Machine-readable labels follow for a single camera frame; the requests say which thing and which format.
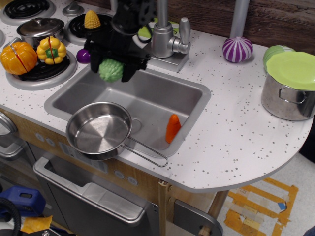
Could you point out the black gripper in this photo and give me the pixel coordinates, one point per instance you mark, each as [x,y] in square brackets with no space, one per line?
[119,47]

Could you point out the green toy squash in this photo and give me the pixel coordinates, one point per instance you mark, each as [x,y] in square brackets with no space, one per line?
[111,70]

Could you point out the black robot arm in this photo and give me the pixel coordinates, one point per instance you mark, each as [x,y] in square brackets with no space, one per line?
[131,16]

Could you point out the steel frying pan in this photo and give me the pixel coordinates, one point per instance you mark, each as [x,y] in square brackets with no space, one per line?
[101,130]

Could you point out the small lidded steel pot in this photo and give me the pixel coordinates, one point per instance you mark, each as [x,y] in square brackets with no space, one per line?
[34,30]

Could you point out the large steel pot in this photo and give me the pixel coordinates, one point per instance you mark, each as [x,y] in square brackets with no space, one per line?
[287,103]

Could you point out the purple toy eggplant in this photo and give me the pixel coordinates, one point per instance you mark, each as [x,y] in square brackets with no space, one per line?
[83,56]

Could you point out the yellow toy corn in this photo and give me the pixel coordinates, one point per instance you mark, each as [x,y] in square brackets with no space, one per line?
[91,20]

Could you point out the back right stove burner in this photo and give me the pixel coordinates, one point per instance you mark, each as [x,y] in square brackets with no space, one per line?
[76,33]

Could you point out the stove burner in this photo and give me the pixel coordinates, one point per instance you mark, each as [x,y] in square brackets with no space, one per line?
[76,33]
[20,11]
[43,76]

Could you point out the silver toy faucet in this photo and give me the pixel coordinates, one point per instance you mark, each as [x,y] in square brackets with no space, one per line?
[167,50]

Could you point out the yellow toy bell pepper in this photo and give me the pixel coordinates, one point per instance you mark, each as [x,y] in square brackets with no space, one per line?
[51,51]

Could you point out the steel sink basin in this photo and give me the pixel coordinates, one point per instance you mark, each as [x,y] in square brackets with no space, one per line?
[149,96]

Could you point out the front left stove burner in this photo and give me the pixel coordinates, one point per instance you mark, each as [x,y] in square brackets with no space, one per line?
[43,76]

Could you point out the silver stove knob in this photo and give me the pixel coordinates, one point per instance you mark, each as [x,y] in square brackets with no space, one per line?
[73,9]

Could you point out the orange toy carrot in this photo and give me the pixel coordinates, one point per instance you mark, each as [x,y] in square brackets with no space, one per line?
[173,128]

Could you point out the orange toy pumpkin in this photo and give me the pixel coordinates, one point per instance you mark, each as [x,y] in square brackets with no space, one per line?
[18,58]

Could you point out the back left stove burner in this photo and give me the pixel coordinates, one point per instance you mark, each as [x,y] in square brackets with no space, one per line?
[20,11]

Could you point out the purple striped toy onion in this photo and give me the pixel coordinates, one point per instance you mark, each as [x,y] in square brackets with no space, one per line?
[237,49]

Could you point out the grey oven door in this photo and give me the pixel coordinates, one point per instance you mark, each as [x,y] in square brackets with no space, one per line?
[92,206]

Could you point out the blue device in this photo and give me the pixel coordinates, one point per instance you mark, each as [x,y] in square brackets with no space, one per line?
[29,202]

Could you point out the light green plate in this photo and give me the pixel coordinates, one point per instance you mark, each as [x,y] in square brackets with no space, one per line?
[293,69]

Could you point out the grey vertical post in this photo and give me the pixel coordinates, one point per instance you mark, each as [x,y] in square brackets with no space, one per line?
[239,18]

